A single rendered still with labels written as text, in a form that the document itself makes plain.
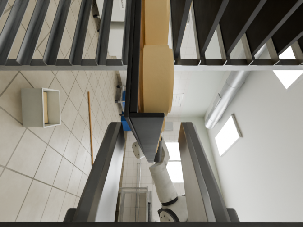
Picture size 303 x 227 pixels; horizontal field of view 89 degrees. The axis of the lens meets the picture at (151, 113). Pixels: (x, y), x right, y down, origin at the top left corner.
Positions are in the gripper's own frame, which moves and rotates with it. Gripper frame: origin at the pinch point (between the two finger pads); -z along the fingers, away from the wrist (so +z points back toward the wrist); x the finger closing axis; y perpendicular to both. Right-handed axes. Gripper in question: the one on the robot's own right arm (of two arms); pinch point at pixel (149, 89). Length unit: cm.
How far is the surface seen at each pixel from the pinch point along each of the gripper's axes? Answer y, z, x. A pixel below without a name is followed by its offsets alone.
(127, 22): -21.3, -21.3, -9.0
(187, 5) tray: 5.3, -22.4, 9.2
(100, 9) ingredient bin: -238, -60, -81
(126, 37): -15.9, -15.8, -8.9
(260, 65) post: -7.5, -6.9, 39.9
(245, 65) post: -7.5, -6.7, 34.4
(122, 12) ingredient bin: -241, -56, -47
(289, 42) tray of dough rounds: -4.0, -14.4, 44.5
